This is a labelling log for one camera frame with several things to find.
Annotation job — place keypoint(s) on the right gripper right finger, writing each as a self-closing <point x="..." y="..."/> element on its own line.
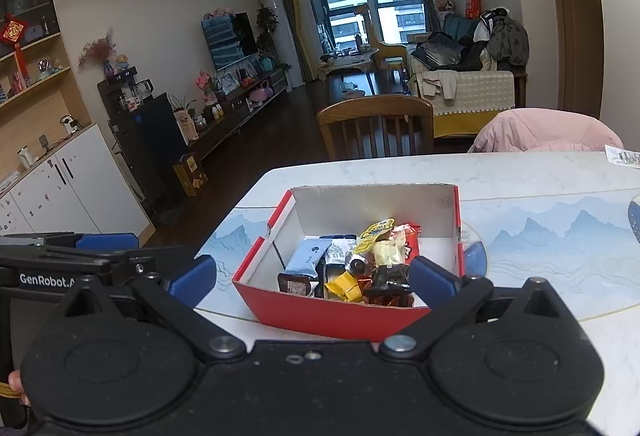
<point x="472" y="318"/>

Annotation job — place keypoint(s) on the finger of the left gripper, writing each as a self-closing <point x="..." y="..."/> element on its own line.
<point x="111" y="267"/>
<point x="67" y="239"/>

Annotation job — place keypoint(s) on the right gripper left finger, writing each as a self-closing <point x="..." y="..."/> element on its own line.
<point x="148" y="318"/>

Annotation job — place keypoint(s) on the black gold snack packet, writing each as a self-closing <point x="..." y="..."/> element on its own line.
<point x="390" y="280"/>

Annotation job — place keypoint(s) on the red orange snack bag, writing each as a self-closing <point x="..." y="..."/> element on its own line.
<point x="407" y="237"/>

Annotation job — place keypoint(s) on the dark brown snack packet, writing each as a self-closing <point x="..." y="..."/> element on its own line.
<point x="300" y="285"/>

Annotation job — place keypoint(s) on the white wooden sideboard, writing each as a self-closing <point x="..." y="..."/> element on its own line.
<point x="78" y="187"/>

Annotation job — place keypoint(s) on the yellow cardboard box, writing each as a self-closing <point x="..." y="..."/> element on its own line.
<point x="190" y="174"/>

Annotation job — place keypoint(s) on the yellow snack packet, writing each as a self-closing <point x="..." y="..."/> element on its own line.
<point x="345" y="287"/>

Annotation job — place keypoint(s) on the red cardboard box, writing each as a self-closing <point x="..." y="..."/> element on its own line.
<point x="350" y="260"/>

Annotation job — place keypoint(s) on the blue mountain table mat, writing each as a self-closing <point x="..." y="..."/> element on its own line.
<point x="585" y="244"/>

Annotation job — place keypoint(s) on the light blue wipe packet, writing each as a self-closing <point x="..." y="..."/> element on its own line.
<point x="306" y="257"/>

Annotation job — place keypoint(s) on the dark tv cabinet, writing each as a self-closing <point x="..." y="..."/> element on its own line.
<point x="241" y="107"/>

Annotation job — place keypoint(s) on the pink jacket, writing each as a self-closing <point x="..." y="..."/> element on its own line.
<point x="539" y="129"/>

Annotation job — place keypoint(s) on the wooden dining chair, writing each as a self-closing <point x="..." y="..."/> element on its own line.
<point x="380" y="126"/>

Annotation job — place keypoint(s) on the sofa with white cover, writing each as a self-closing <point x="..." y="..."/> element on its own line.
<point x="471" y="70"/>

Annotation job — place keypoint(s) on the white wrapper on table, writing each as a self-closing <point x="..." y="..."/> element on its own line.
<point x="622" y="157"/>

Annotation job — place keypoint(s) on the television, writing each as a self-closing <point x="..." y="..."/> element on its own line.
<point x="229" y="38"/>

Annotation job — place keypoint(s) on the wooden coffee table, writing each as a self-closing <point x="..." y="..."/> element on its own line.
<point x="363" y="62"/>

